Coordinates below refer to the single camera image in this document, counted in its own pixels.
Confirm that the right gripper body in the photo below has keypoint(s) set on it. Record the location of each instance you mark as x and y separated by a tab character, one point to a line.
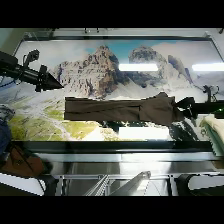
186	107

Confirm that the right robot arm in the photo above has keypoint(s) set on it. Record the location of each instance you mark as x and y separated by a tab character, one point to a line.
208	107

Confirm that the silver frame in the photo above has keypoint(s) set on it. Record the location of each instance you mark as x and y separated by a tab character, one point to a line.
110	166

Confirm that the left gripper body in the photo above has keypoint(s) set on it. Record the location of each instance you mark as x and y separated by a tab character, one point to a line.
42	78

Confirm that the cream garment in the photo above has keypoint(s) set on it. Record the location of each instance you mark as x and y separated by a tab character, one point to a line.
215	123

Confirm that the rust brown garment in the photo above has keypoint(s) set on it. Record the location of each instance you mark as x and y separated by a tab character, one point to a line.
23	163

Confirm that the blue jeans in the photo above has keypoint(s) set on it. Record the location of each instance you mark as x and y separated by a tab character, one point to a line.
4	138

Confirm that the green garment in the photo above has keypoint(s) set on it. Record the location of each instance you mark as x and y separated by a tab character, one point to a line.
218	143

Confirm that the grey garment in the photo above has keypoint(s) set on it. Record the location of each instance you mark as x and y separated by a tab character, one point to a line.
6	112

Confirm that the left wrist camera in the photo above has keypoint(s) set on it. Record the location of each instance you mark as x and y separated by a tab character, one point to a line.
32	55

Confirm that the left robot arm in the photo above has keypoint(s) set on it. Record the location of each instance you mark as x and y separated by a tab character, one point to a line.
16	70

